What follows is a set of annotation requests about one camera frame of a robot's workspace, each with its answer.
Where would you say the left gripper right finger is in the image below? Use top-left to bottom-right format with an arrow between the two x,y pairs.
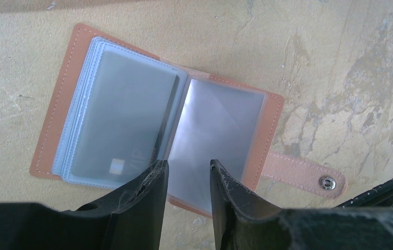
210,160 -> 393,249

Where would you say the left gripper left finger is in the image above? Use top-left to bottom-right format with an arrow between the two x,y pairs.
0,160 -> 169,249

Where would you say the grey VIP card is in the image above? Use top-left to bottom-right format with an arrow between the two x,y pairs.
65,47 -> 177,188

